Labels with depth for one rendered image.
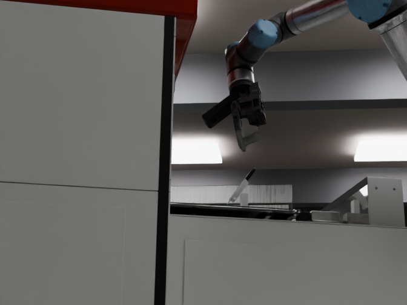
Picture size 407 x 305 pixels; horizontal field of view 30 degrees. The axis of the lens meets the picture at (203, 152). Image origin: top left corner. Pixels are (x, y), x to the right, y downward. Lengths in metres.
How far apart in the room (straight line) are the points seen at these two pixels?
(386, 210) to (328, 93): 4.04
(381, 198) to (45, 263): 0.88
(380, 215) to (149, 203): 0.66
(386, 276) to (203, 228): 0.45
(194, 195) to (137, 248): 5.28
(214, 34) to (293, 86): 0.74
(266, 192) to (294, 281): 4.99
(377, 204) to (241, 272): 0.41
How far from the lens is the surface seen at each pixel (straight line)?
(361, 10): 1.88
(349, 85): 6.00
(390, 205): 1.98
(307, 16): 2.15
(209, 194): 6.79
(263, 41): 2.10
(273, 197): 6.74
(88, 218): 1.53
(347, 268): 1.83
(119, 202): 1.55
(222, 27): 5.72
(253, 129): 2.01
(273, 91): 5.97
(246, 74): 2.12
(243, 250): 1.77
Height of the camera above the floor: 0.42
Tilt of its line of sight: 18 degrees up
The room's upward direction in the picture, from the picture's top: 1 degrees clockwise
